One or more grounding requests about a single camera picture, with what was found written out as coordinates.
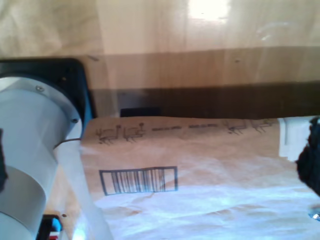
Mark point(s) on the brown paper mailer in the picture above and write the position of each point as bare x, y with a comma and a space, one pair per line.
200, 155

